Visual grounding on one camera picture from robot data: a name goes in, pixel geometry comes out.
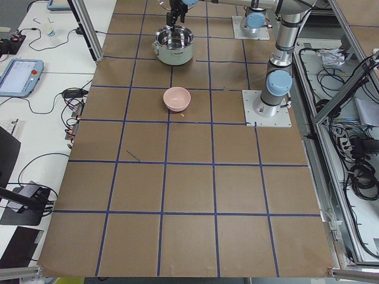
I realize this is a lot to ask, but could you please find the paper cup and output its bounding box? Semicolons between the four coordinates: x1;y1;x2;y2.
43;22;56;37

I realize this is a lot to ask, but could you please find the pink bowl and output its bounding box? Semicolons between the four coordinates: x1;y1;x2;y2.
163;87;191;112

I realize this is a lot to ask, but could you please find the black cable bundle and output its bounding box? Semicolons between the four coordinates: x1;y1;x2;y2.
340;124;379;202

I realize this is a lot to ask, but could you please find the black monitor stand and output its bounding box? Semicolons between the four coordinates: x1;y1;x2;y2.
1;128;50;226

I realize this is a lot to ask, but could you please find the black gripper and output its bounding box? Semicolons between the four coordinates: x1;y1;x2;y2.
166;0;187;28

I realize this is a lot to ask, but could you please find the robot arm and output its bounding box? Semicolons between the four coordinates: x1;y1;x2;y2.
213;1;316;118
240;7;266;34

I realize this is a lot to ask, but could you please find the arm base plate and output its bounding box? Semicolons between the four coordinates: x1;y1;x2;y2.
232;15;269;40
242;90;292;128

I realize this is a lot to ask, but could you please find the aluminium frame post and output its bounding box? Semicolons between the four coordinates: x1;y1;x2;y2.
68;0;104;62

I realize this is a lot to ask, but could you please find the brown paper table cover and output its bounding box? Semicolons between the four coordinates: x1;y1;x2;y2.
38;1;333;277

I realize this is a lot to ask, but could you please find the black power adapter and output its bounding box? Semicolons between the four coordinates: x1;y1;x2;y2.
62;88;88;99

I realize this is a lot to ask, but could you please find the mint green steel pot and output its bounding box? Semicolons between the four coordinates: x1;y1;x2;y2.
152;25;194;66

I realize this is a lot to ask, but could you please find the blue teach pendant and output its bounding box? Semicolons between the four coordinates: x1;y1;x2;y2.
1;59;44;98

